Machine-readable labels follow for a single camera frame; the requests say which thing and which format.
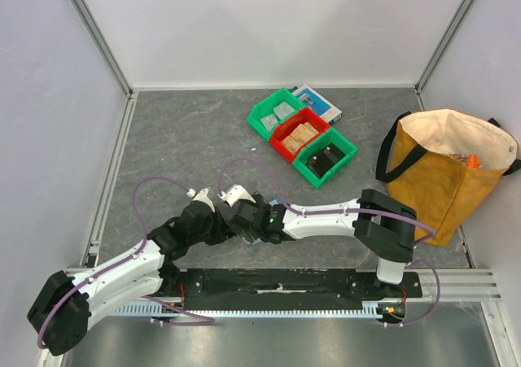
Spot blue card holder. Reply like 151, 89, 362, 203
243, 197, 282, 249

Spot white VIP credit card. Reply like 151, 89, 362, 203
260, 114, 278, 131

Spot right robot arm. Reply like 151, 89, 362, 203
221, 185, 417, 297

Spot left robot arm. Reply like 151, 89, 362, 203
27, 200, 233, 356

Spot brown cards in bin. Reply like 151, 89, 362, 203
281, 122, 318, 155

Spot grey card in bin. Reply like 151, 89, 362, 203
274, 102, 295, 120

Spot red bin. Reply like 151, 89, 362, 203
269, 107, 331, 164

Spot black items in bin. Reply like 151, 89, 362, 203
306, 143, 345, 179

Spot green bin near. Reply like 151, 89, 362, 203
293, 128, 358, 188

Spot green bin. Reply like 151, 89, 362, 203
247, 88, 304, 141
293, 128, 358, 188

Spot green bin far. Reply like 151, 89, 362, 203
247, 88, 304, 141

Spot blue white box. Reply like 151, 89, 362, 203
290, 85, 343, 125

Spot yellow tote bag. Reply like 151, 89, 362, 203
375, 109, 520, 247

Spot orange item in bag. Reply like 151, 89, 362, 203
467, 154, 481, 169

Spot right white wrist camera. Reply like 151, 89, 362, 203
219, 184, 255, 208

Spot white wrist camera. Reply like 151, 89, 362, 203
219, 184, 255, 208
186, 187, 215, 212

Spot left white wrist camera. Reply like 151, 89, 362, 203
186, 187, 215, 212

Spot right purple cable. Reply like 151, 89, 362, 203
217, 158, 441, 330

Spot purple cable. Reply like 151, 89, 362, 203
37, 176, 216, 350
217, 158, 441, 330

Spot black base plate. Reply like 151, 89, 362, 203
157, 269, 422, 310

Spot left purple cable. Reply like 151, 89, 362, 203
37, 176, 216, 350

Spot white cable duct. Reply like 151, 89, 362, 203
109, 299, 383, 319

